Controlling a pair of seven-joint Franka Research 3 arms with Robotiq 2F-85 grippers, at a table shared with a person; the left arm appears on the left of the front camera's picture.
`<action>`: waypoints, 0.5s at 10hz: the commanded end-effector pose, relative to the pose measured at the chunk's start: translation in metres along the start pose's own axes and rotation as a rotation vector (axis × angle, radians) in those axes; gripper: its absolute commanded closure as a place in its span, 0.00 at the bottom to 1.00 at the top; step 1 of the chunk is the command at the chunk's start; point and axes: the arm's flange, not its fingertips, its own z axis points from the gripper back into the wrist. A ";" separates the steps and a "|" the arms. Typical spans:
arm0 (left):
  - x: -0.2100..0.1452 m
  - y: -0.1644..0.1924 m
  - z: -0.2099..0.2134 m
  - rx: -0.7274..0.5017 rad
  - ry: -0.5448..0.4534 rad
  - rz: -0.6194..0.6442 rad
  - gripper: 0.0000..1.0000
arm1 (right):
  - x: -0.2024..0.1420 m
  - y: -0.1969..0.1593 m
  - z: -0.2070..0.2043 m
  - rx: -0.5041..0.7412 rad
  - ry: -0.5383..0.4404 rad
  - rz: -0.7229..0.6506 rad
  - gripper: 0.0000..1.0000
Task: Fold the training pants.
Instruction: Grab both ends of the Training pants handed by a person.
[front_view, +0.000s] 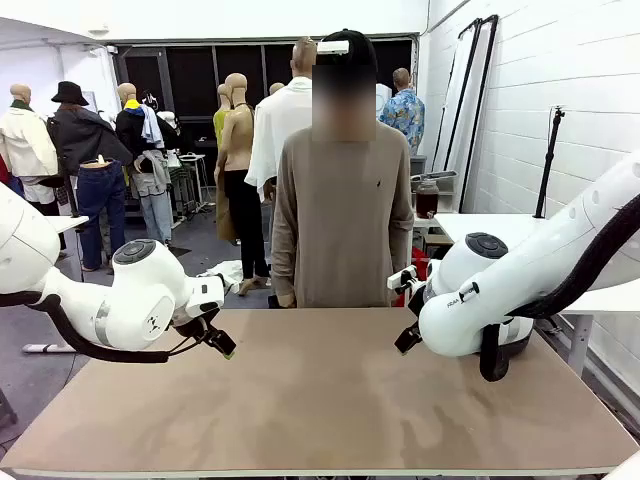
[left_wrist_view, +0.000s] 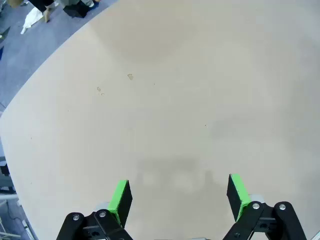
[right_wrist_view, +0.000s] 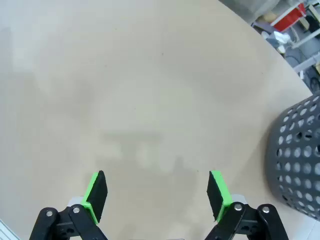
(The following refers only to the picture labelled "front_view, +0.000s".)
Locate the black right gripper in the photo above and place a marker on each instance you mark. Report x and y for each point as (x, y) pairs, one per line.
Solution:
(417, 305)

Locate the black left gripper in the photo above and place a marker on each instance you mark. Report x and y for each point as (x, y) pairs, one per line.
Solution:
(192, 325)

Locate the person's left forearm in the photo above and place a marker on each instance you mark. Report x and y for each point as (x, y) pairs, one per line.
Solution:
(402, 240)

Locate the person's right forearm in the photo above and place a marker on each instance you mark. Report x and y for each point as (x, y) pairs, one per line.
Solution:
(282, 260)

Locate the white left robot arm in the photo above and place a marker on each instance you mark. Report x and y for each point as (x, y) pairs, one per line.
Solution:
(140, 300)

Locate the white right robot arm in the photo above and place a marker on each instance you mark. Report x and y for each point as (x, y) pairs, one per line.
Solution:
(500, 295)

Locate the person's right hand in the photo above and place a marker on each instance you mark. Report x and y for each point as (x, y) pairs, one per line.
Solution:
(286, 300)

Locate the white cloth on floor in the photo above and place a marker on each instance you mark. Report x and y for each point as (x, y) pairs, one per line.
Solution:
(231, 272)

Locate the red box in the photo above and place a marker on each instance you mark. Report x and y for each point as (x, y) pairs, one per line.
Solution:
(419, 260)

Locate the person in beige sweater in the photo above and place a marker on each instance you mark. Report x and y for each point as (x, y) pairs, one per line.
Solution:
(345, 220)

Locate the glass jar with brown liquid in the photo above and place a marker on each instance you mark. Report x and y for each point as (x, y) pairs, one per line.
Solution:
(426, 200)

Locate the white side table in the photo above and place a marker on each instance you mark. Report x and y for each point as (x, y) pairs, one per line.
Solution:
(500, 225)

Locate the grey tray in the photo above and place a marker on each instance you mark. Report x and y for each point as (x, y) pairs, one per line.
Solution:
(435, 175)

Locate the grey bin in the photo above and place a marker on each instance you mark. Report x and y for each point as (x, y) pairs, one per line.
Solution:
(418, 165)

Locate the white background stool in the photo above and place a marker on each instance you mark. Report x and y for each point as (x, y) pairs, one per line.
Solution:
(194, 160)

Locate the beige mannequin in black trousers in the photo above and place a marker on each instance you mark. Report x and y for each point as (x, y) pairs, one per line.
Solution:
(239, 135)

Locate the mannequin in yellow top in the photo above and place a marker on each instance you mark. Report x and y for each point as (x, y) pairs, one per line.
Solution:
(220, 125)

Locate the mannequin in blue floral shirt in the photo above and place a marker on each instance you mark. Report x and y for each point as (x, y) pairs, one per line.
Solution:
(407, 115)

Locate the tall mannequin in white shirt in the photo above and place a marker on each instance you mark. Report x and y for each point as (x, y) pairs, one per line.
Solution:
(280, 125)

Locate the mannequin with yellow collar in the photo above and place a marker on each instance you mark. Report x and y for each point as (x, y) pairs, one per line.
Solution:
(135, 130)

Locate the black tripod stand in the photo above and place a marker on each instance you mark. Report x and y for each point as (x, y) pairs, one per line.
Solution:
(549, 160)

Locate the black-framed white panel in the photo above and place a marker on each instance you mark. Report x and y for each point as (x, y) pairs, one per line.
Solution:
(462, 100)
(482, 100)

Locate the mannequin with black hat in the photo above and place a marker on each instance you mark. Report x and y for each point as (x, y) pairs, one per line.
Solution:
(85, 135)

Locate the bare beige mannequin head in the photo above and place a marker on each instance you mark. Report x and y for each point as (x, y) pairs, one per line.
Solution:
(276, 89)

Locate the mannequin in cream jacket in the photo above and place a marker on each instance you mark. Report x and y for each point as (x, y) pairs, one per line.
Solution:
(22, 140)

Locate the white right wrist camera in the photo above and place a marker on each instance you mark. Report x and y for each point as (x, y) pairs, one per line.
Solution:
(402, 280)

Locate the black head cap mount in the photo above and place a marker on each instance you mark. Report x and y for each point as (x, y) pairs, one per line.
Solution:
(362, 45)

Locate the white head-mounted camera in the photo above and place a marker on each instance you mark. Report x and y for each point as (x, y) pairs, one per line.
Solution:
(332, 47)

